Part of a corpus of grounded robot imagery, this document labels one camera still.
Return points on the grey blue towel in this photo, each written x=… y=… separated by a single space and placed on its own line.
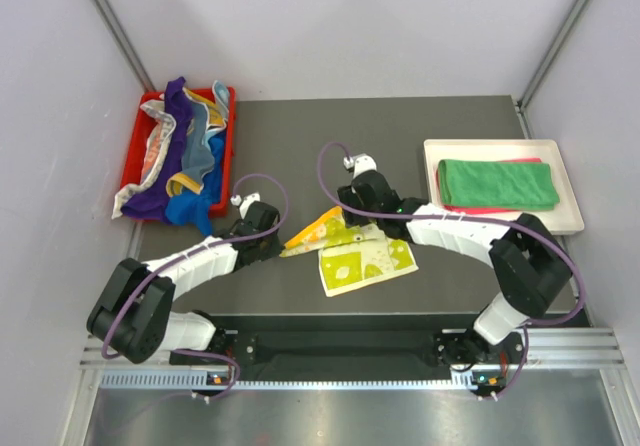
x=197 y=159

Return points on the pink towel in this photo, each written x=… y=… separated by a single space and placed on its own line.
x=480 y=211

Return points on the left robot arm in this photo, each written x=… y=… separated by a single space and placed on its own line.
x=133 y=315

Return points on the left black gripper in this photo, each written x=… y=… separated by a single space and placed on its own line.
x=272 y=251

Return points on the yellow patterned towel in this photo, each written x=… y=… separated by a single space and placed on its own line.
x=351 y=258

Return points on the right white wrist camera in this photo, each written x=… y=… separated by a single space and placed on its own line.
x=359 y=164

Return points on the white patterned towel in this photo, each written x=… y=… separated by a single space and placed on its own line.
x=157 y=147

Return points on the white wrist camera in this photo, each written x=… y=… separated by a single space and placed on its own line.
x=243 y=203
x=359 y=164

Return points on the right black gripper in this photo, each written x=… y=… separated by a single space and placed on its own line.
x=355 y=218

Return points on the purple towel front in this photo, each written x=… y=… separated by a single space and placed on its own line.
x=150 y=205

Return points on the green towel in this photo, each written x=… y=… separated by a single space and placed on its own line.
x=500 y=183

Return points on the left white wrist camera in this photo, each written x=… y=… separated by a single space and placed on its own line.
x=243 y=203

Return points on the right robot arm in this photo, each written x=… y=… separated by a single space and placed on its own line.
x=528 y=263

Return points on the red plastic bin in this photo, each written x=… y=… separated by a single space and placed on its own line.
x=142 y=128

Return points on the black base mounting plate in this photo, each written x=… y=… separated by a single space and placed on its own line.
x=358 y=347

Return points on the aluminium frame rail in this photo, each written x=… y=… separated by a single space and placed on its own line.
x=572 y=349

